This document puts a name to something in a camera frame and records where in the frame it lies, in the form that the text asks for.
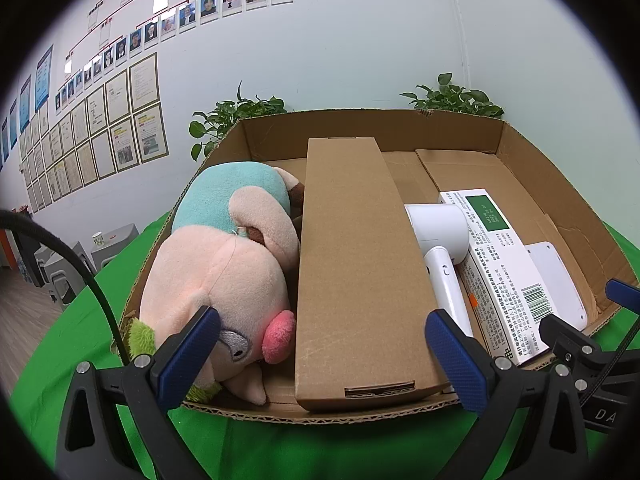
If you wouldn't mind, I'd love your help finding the large cardboard box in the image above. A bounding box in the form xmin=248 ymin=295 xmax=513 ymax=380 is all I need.
xmin=117 ymin=107 xmax=640 ymax=426

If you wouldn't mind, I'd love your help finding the long brown cardboard box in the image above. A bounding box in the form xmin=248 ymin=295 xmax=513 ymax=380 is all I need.
xmin=294 ymin=136 xmax=451 ymax=413

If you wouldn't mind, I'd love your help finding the grey chair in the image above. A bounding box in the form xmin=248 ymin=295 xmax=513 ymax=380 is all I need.
xmin=35 ymin=240 xmax=96 ymax=306
xmin=92 ymin=223 xmax=140 ymax=271

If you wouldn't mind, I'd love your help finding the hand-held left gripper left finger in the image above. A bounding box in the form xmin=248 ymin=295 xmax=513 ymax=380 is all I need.
xmin=55 ymin=305 xmax=223 ymax=480

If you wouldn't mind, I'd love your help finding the white hair dryer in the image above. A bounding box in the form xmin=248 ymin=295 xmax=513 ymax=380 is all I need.
xmin=404 ymin=203 xmax=475 ymax=341

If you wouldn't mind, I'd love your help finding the white green-label medicine box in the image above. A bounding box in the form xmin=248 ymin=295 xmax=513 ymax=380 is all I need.
xmin=439 ymin=188 xmax=557 ymax=361

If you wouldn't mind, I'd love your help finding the wall of framed certificates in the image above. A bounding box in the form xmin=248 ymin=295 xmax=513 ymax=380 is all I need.
xmin=20 ymin=52 xmax=170 ymax=213

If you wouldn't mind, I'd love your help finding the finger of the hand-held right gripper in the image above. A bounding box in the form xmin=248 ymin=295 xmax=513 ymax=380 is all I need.
xmin=605 ymin=278 xmax=640 ymax=315
xmin=539 ymin=314 xmax=640 ymax=396

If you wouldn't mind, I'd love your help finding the green tablecloth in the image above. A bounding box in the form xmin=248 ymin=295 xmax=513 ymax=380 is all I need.
xmin=10 ymin=210 xmax=640 ymax=480

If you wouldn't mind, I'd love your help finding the white rounded device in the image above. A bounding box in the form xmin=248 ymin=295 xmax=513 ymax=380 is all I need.
xmin=524 ymin=241 xmax=588 ymax=332

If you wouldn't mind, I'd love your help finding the green potted plant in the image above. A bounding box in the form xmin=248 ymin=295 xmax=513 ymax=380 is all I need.
xmin=189 ymin=80 xmax=288 ymax=162
xmin=400 ymin=73 xmax=505 ymax=118

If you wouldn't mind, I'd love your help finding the pink pig plush toy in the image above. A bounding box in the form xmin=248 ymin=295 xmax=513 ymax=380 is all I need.
xmin=125 ymin=161 xmax=307 ymax=406

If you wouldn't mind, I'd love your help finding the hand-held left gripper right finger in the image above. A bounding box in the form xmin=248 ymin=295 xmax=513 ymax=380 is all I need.
xmin=424 ymin=309 xmax=591 ymax=480

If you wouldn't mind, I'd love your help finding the wall chart of photo cards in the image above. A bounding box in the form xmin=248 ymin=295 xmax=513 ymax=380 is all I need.
xmin=54 ymin=0 xmax=293 ymax=113

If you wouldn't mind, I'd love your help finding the black braided cable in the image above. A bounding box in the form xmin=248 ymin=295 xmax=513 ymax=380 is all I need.
xmin=579 ymin=317 xmax=640 ymax=407

